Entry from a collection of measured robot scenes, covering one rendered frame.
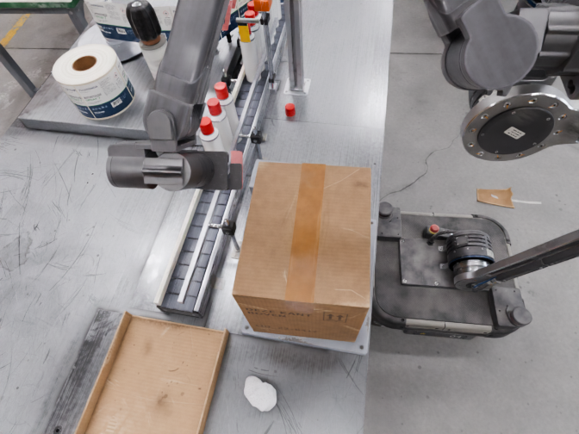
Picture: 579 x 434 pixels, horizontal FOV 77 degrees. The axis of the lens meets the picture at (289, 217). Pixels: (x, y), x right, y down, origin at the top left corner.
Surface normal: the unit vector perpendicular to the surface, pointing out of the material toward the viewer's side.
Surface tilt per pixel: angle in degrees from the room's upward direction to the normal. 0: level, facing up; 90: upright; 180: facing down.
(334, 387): 0
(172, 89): 52
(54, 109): 0
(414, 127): 0
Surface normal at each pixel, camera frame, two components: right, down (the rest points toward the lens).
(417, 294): -0.06, -0.51
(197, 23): -0.07, 0.36
